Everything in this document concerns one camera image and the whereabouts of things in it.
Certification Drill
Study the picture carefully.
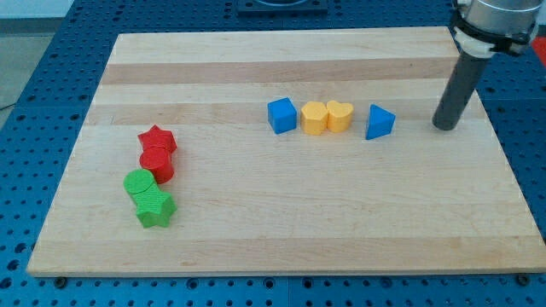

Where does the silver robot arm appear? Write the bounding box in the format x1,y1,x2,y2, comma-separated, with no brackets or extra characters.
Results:
432,0,544,130

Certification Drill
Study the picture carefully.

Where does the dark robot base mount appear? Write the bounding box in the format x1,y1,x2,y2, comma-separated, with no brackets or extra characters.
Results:
236,0,328,15

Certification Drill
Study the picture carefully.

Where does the light wooden board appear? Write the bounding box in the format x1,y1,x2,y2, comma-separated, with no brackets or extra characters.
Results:
27,26,545,277

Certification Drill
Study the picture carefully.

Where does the blue cube block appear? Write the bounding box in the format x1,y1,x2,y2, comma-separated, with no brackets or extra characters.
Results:
267,97,297,134

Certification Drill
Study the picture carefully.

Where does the yellow hexagon block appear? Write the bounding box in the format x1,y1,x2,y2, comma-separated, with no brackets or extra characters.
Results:
300,101,328,136

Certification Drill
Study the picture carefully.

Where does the red star block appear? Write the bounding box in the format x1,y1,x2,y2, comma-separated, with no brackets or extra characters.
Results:
137,125,177,154

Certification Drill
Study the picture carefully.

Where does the green cylinder block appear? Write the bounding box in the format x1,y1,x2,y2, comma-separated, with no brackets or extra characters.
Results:
123,169,155,205

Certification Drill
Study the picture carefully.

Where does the blue triangle block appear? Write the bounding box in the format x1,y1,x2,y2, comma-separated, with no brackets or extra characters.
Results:
365,104,396,140

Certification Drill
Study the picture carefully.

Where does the yellow heart block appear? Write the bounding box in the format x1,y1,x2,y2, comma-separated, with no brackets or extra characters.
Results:
326,101,354,133

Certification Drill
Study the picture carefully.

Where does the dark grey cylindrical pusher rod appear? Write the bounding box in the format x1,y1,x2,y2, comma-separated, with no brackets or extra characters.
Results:
432,51,490,130

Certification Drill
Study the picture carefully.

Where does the red cylinder block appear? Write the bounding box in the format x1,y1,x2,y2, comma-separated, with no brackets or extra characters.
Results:
139,147,174,184

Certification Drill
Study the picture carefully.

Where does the green star block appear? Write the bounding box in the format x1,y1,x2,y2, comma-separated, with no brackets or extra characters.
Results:
131,190,177,229

